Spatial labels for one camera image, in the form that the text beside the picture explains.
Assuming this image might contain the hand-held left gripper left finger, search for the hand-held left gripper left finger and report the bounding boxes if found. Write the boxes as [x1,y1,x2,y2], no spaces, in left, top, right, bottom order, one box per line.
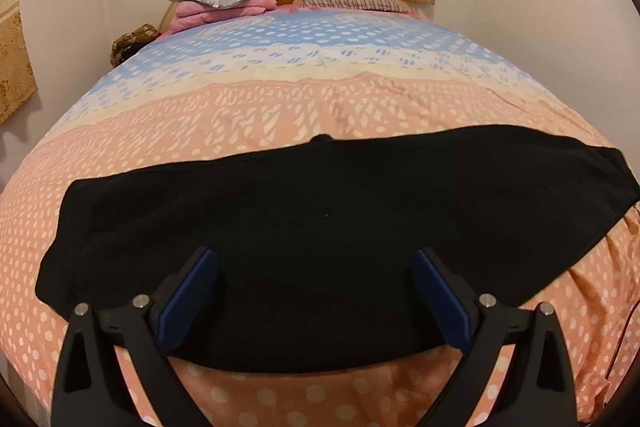
[50,246,221,427]

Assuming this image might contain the black pants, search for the black pants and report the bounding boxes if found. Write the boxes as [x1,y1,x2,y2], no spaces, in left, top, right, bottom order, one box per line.
[36,125,640,375]

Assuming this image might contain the dotted pink and blue bedspread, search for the dotted pink and blue bedspread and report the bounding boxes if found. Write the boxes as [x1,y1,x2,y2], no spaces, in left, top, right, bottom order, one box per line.
[0,4,640,427]

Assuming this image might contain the folded pink blanket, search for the folded pink blanket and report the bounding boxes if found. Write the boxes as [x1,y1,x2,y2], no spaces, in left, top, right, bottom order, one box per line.
[170,0,277,30]

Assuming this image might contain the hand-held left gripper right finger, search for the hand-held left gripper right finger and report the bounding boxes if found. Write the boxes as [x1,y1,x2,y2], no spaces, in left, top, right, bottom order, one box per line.
[411,247,581,427]

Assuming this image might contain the brown patterned cloth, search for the brown patterned cloth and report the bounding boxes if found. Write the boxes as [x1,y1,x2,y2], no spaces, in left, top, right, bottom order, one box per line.
[110,23,161,68]

